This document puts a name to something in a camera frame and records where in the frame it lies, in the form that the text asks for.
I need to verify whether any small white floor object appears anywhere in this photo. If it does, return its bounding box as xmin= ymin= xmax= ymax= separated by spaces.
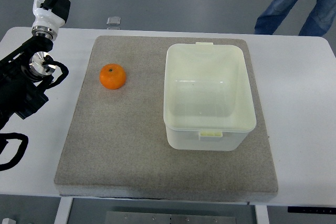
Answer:
xmin=1 ymin=218 xmax=16 ymax=224

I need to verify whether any cream plastic box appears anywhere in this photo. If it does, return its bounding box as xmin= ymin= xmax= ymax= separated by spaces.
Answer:
xmin=163 ymin=42 xmax=257 ymax=151

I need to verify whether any clear square floor plate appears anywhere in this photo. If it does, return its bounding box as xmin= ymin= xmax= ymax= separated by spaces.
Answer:
xmin=106 ymin=16 xmax=121 ymax=26

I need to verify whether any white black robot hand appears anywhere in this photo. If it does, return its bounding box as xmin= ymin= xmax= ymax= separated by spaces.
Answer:
xmin=32 ymin=0 xmax=71 ymax=41

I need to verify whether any white table leg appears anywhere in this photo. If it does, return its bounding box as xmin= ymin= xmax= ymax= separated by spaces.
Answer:
xmin=54 ymin=197 xmax=73 ymax=224
xmin=255 ymin=205 xmax=270 ymax=224

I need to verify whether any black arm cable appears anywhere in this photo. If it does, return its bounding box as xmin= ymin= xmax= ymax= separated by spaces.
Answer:
xmin=0 ymin=132 xmax=29 ymax=171

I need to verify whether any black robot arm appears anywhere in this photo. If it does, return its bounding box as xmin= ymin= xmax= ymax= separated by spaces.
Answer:
xmin=1 ymin=36 xmax=69 ymax=128

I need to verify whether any white table leg right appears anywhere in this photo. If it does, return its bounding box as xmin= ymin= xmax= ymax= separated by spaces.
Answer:
xmin=255 ymin=205 xmax=270 ymax=224

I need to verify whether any orange fruit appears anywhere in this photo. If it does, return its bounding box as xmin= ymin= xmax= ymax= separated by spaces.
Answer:
xmin=99 ymin=63 xmax=127 ymax=90

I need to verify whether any black table control panel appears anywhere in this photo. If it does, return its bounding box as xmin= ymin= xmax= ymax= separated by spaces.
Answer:
xmin=287 ymin=206 xmax=336 ymax=215

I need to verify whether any person in blue jeans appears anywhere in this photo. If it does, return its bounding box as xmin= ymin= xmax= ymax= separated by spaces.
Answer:
xmin=254 ymin=0 xmax=335 ymax=37

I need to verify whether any white table leg left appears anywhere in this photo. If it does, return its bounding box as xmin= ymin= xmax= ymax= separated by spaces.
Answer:
xmin=54 ymin=197 xmax=73 ymax=224

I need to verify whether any beige foam mat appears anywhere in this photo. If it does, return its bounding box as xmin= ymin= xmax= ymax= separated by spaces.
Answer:
xmin=54 ymin=36 xmax=278 ymax=202

